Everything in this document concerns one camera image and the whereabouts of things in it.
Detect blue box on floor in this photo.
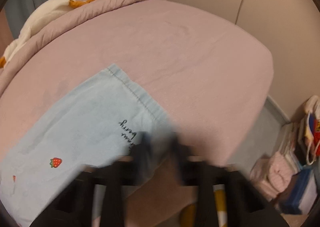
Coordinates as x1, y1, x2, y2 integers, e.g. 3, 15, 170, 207
278, 168, 318, 215

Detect pink knitted item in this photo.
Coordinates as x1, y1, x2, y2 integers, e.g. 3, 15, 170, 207
249, 151, 294, 201

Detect pink bed sheet mattress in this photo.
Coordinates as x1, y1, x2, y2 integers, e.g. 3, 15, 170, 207
1, 0, 273, 165

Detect colourful tote bag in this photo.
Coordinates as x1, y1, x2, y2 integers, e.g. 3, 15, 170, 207
296, 96, 319, 166

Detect yellow flower floor mat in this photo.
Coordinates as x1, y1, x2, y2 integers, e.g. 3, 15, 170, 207
179, 183, 228, 227

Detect pink quilted comforter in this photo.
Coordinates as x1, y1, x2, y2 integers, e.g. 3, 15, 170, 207
1, 0, 146, 93

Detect light blue strawberry pants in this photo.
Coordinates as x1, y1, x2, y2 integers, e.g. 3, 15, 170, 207
1, 65, 172, 226

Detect white goose plush toy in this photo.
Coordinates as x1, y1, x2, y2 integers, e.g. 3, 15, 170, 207
1, 0, 95, 68

